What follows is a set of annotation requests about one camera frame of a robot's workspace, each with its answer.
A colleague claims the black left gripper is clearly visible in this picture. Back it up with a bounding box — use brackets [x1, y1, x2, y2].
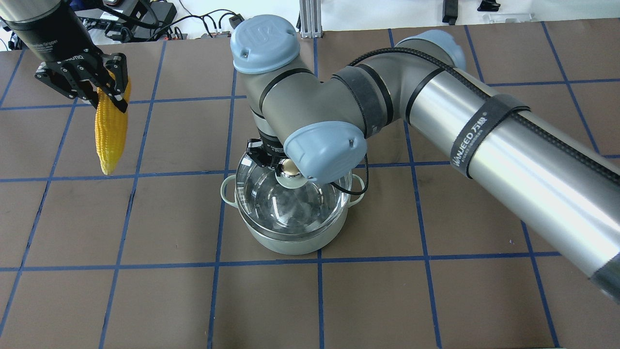
[10, 2, 130, 113]

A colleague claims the glass pot lid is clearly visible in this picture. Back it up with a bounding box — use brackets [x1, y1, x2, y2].
[235, 156, 354, 236]

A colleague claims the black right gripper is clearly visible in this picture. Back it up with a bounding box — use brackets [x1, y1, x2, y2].
[246, 129, 286, 168]

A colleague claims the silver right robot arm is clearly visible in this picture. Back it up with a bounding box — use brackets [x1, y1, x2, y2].
[230, 14, 620, 301]

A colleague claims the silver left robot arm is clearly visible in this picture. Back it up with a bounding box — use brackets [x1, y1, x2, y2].
[1, 0, 130, 112]

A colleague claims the pale green electric pot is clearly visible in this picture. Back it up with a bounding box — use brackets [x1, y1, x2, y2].
[220, 173, 362, 255]

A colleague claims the aluminium frame post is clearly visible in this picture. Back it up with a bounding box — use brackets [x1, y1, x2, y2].
[298, 0, 324, 38]

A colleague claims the yellow corn cob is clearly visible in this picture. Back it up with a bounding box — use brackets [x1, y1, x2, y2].
[94, 87, 128, 176]

